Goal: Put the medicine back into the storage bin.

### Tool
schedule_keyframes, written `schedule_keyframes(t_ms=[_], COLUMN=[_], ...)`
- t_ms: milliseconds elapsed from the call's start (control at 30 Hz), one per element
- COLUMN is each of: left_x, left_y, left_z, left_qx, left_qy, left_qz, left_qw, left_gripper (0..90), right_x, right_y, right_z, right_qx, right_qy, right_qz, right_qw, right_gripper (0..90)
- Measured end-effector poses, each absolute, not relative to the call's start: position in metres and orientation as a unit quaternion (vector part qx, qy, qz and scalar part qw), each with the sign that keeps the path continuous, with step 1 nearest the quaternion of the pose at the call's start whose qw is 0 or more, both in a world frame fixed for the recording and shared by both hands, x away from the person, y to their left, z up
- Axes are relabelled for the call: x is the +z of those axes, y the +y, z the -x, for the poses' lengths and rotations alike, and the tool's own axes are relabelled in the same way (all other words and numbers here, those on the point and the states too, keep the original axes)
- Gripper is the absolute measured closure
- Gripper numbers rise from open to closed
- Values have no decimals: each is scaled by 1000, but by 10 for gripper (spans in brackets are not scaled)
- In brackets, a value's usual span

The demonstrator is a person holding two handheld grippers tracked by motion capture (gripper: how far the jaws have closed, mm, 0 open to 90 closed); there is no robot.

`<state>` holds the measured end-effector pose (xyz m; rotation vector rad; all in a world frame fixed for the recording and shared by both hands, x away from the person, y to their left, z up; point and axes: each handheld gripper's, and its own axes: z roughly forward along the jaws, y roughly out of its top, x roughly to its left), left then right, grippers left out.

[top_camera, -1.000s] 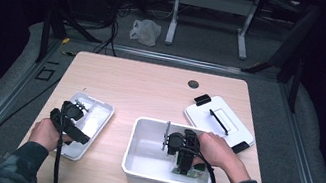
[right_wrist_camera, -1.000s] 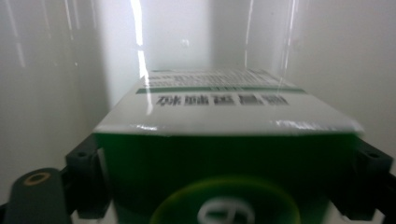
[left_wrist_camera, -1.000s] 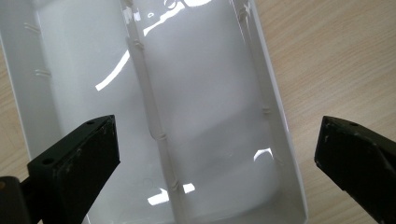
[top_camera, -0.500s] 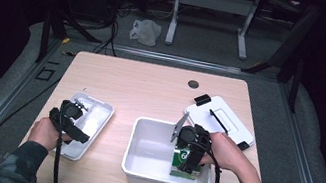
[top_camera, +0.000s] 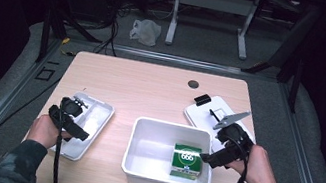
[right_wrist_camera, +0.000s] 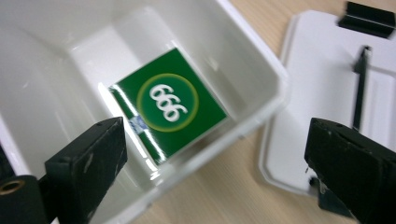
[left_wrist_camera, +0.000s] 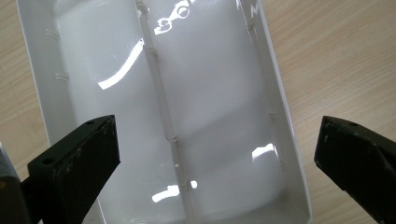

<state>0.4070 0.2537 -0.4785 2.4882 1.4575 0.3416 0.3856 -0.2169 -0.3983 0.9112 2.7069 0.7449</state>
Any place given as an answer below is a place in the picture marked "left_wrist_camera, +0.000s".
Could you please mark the white plastic storage box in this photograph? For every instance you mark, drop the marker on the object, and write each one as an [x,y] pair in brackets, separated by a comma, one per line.
[211,93]

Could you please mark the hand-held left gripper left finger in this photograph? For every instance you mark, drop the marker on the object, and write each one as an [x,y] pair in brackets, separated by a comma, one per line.
[74,168]

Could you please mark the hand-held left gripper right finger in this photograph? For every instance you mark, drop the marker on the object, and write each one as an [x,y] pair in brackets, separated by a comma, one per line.
[361,161]

